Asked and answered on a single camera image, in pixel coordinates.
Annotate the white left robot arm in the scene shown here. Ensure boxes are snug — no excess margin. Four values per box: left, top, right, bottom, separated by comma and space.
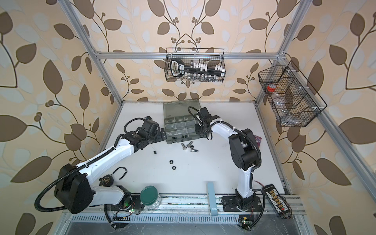
34, 118, 166, 214

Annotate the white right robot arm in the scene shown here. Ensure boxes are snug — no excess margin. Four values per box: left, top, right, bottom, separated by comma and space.
188, 106, 262, 211

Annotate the pink candy bag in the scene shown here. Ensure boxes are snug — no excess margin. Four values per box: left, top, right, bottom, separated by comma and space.
255, 135, 262, 148

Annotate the green lid glass jar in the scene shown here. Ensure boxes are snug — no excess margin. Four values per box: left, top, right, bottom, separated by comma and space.
140, 186, 161, 210

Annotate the red cap bottle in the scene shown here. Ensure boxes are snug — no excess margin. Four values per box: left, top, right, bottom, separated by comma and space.
266, 83, 277, 95

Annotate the light blue block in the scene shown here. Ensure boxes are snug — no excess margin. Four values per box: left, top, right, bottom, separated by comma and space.
206, 182, 218, 216

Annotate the black hook cable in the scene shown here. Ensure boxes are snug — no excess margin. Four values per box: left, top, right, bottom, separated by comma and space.
113, 166, 128, 180

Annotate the socket set rail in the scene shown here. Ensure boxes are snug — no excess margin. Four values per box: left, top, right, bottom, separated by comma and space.
169, 59, 226, 77

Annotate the black wire basket back wall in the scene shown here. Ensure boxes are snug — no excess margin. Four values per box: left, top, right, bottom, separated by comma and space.
164, 47, 226, 83

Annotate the black wire basket wall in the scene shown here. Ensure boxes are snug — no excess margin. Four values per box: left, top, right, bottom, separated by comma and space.
258, 61, 327, 127
164, 47, 226, 83

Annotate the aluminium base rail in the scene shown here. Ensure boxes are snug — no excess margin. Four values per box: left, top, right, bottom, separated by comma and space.
70, 194, 306, 225

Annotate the black wire basket right wall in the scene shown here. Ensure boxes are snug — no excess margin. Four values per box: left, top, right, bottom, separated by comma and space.
258, 61, 327, 127

